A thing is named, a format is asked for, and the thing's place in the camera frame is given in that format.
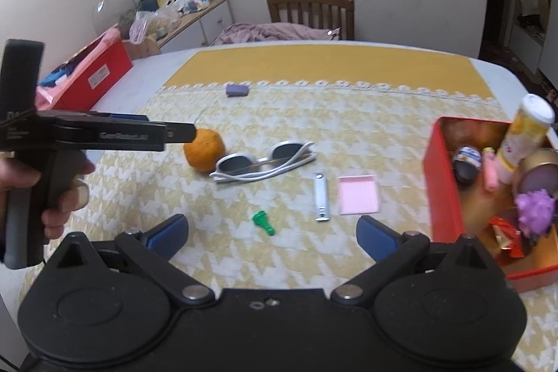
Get orange fruit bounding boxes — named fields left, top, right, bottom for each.
left=182, top=128, right=226, bottom=173

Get silver nail clipper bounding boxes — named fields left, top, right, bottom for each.
left=314, top=173, right=330, bottom=222

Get white sunglasses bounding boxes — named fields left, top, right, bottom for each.
left=210, top=141, right=317, bottom=183

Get green small toy piece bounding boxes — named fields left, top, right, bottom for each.
left=251, top=211, right=275, bottom=236

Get purple spiky toy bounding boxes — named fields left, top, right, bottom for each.
left=515, top=189, right=556, bottom=241

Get gold round tin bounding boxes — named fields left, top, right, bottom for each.
left=512, top=148, right=558, bottom=199

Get person's left hand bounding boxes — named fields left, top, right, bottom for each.
left=1, top=153, right=95, bottom=241

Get pink square card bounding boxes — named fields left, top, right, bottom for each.
left=339, top=175, right=380, bottom=215

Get red storage box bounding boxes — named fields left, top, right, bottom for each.
left=35, top=27, right=133, bottom=111

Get clear plastic bag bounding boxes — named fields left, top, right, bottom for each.
left=129, top=8, right=181, bottom=44

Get purple eraser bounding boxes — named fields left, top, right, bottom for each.
left=225, top=84, right=250, bottom=97

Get black blue small jar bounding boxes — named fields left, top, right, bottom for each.
left=451, top=145, right=481, bottom=187

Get wooden side shelf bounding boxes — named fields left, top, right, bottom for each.
left=121, top=0, right=236, bottom=61

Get red snack packet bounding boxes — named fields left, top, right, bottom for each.
left=489, top=216, right=526, bottom=260

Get pink lip balm tube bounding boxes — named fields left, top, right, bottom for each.
left=481, top=147, right=499, bottom=192

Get yellow table runner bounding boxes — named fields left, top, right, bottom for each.
left=21, top=43, right=558, bottom=360

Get red metal tin box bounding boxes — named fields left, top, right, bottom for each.
left=423, top=117, right=557, bottom=293

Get pink cloth on chair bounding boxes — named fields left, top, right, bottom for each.
left=213, top=23, right=340, bottom=45

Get white capped yellow bottle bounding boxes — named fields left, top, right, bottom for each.
left=496, top=93, right=555, bottom=185

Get wooden chair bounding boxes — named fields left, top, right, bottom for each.
left=267, top=0, right=356, bottom=40

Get white cabinet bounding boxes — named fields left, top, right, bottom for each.
left=509, top=0, right=558, bottom=87

